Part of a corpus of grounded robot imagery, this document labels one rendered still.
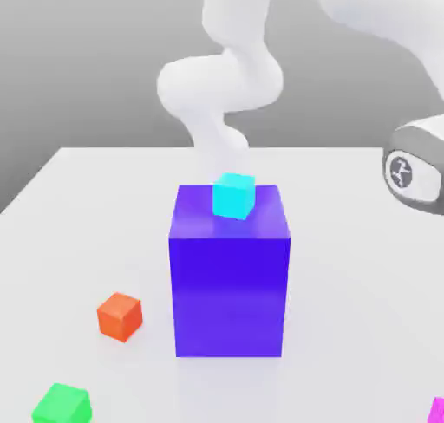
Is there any small cyan cube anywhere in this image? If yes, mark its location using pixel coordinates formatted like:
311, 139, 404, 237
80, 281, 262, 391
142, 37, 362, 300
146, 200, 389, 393
212, 172, 257, 221

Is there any small orange cube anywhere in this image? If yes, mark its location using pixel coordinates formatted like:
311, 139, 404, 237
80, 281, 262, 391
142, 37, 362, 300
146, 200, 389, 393
96, 291, 144, 343

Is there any small green cube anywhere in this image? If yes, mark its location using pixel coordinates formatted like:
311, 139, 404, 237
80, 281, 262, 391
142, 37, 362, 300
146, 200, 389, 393
31, 382, 93, 423

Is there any small magenta cube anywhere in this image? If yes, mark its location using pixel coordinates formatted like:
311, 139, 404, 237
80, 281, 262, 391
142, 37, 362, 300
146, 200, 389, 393
427, 396, 444, 423

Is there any large purple box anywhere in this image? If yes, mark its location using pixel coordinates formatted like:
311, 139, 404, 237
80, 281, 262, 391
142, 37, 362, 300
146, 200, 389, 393
168, 184, 291, 359

